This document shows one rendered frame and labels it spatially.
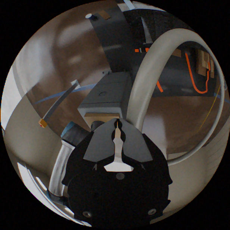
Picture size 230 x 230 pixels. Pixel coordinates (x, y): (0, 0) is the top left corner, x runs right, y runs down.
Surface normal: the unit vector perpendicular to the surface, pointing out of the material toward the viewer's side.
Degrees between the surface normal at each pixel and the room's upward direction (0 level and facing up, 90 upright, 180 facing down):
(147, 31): 45
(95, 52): 0
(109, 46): 0
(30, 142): 90
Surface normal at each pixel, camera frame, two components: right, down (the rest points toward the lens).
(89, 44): -0.22, 0.72
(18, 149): 0.96, 0.02
